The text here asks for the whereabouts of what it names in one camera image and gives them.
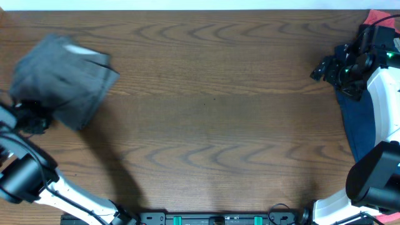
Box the grey shorts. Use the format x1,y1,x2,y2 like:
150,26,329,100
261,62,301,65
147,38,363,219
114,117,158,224
10,34,119,130

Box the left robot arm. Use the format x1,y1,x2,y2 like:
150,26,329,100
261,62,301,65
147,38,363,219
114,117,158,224
1,104,141,225

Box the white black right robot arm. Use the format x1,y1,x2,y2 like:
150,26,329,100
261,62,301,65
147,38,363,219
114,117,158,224
309,24,399,224

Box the navy blue garment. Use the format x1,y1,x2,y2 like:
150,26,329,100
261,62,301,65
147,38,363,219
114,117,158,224
332,43,400,176

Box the red cloth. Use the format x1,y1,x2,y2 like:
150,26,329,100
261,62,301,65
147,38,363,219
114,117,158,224
363,9,399,34

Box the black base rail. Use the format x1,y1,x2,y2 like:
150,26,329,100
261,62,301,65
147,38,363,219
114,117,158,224
60,211,374,225

